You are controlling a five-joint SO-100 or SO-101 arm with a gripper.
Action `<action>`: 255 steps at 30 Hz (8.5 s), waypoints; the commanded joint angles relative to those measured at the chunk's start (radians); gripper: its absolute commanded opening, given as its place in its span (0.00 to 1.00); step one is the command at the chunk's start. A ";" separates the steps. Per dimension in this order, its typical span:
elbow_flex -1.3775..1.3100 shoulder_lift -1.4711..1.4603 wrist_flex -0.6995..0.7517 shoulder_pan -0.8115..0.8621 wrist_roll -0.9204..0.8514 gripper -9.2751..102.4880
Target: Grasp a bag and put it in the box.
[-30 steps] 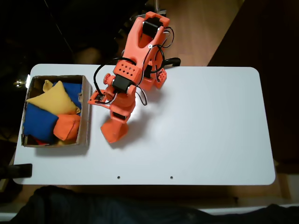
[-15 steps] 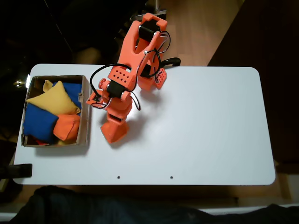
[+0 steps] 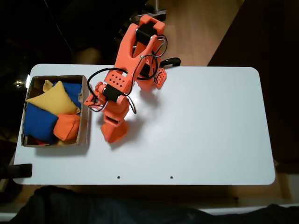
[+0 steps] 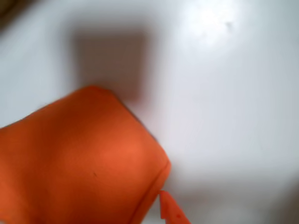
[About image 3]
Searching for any large blue bean bag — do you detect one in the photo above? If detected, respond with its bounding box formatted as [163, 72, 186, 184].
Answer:
[22, 103, 59, 143]

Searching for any brown cardboard box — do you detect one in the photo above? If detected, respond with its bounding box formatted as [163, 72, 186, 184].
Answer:
[21, 74, 93, 148]

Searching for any metal stand with casters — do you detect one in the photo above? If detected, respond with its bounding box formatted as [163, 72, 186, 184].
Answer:
[129, 0, 167, 23]

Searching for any red fabric bean bag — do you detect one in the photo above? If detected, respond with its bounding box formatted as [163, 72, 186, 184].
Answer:
[35, 137, 50, 146]

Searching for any black base clamp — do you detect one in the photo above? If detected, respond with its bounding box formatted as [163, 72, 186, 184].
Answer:
[161, 57, 182, 70]

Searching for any yellow fabric bean bag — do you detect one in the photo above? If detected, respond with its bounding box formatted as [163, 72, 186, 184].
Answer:
[26, 79, 82, 115]
[56, 139, 77, 146]

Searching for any wrist camera on orange bracket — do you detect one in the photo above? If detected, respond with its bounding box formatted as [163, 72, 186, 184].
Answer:
[83, 92, 103, 112]

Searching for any black white servo cable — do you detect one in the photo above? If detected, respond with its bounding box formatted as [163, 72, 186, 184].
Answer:
[87, 34, 168, 115]

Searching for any person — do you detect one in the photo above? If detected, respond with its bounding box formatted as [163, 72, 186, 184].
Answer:
[10, 185, 299, 224]

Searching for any blue fabric bean bag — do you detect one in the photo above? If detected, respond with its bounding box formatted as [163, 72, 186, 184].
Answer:
[52, 81, 83, 110]

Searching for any black table clamp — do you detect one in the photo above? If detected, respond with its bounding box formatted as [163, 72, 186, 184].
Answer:
[0, 163, 33, 179]

